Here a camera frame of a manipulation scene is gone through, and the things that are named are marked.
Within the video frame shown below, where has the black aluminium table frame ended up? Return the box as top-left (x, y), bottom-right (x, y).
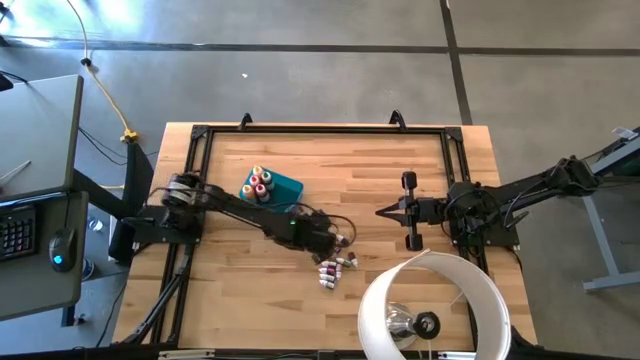
top-left (113, 123), bottom-right (484, 351)

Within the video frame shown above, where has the black computer mouse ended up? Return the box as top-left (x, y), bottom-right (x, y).
top-left (47, 226), bottom-right (78, 274)

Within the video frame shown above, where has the dark grey keyboard shelf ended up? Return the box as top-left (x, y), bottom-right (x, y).
top-left (0, 189), bottom-right (91, 322)

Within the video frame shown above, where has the blue plastic bin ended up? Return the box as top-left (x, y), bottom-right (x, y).
top-left (238, 166), bottom-right (305, 215)

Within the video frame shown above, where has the white lamp shade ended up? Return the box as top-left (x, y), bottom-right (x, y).
top-left (356, 248), bottom-right (514, 360)

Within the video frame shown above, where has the silver pen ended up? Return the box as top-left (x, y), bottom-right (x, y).
top-left (0, 159), bottom-right (33, 184)

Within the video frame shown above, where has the chrome lamp base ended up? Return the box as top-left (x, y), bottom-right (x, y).
top-left (384, 301), bottom-right (420, 351)

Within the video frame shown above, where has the grey metal side table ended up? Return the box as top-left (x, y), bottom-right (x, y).
top-left (579, 127), bottom-right (640, 294)

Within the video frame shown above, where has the black cylinder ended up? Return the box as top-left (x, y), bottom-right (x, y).
top-left (107, 218), bottom-right (138, 265)

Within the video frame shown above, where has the yellow extension cable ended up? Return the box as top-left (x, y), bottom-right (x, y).
top-left (64, 0), bottom-right (142, 145)

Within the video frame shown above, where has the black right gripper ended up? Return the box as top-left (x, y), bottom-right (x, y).
top-left (375, 171), bottom-right (450, 252)

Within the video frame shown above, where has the black keyboard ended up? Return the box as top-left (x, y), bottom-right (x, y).
top-left (0, 203), bottom-right (41, 263)

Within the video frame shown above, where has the black lamp socket ring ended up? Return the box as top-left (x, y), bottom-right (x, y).
top-left (413, 310), bottom-right (443, 342)

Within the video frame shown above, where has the grey desk top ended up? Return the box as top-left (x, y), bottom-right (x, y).
top-left (0, 74), bottom-right (85, 204)

